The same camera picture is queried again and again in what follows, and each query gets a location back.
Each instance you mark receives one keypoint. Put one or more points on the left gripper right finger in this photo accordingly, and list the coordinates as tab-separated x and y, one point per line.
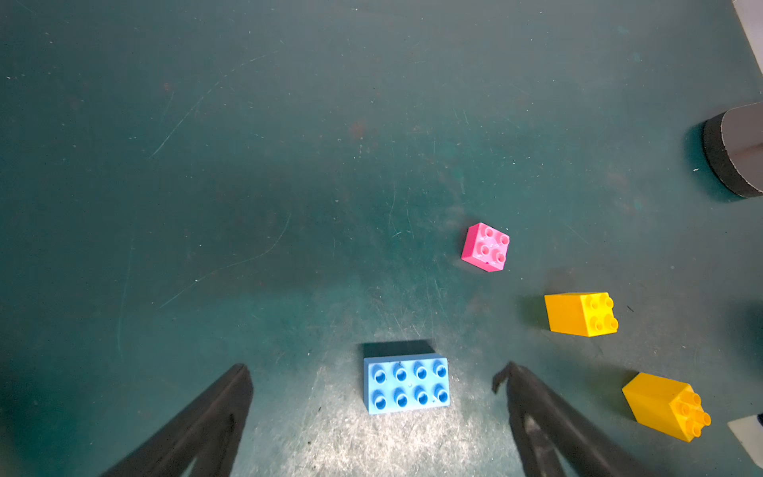
545	427

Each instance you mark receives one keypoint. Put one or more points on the blue 2x4 lego brick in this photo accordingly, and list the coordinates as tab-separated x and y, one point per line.
406	383

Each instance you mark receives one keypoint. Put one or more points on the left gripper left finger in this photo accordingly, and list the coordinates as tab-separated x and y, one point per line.
203	438

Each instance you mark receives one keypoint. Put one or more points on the yellow lego brick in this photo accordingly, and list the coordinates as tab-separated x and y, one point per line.
581	314
667	406

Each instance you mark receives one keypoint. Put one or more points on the metal ornament stand dark base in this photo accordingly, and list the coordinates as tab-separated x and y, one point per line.
732	142

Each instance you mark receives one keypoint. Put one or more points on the pink 2x2 lego brick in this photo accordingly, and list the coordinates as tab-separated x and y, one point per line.
486	248

